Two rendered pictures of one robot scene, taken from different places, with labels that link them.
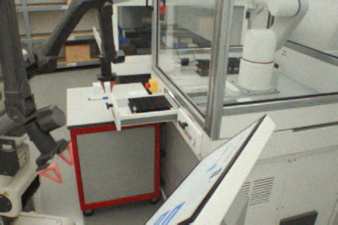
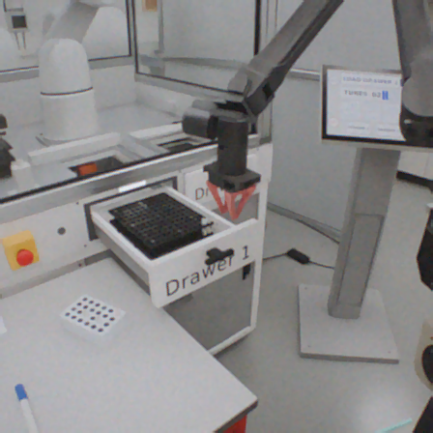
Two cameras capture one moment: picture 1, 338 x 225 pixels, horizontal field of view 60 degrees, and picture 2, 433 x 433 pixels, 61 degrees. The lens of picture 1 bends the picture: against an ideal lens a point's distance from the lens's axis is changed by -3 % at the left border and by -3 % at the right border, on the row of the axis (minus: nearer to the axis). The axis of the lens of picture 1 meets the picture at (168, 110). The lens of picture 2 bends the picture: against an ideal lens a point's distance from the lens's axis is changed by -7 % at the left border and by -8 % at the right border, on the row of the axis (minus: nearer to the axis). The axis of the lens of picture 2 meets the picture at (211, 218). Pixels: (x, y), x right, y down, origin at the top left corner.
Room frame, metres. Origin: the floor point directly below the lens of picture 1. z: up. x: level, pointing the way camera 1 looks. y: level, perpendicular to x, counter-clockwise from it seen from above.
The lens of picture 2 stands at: (1.77, 0.96, 1.37)
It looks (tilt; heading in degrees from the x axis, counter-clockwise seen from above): 29 degrees down; 249
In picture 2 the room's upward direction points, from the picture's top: straight up
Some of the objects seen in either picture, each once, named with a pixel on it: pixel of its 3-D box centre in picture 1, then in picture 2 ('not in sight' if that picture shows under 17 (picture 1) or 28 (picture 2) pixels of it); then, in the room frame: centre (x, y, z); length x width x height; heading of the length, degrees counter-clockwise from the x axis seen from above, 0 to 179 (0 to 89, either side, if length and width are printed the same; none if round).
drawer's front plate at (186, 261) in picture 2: (115, 110); (208, 261); (1.52, 0.30, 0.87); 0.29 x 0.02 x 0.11; 18
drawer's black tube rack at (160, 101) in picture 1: (149, 107); (158, 226); (1.59, 0.11, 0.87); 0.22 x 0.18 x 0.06; 108
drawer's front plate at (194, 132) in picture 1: (188, 129); (223, 179); (1.32, -0.10, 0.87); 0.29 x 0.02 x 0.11; 18
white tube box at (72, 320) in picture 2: not in sight; (94, 320); (1.79, 0.30, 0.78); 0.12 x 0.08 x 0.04; 132
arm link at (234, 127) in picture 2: (106, 60); (230, 129); (1.49, 0.32, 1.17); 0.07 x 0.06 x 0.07; 126
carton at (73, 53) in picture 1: (76, 51); not in sight; (5.14, 1.64, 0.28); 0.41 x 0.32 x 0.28; 116
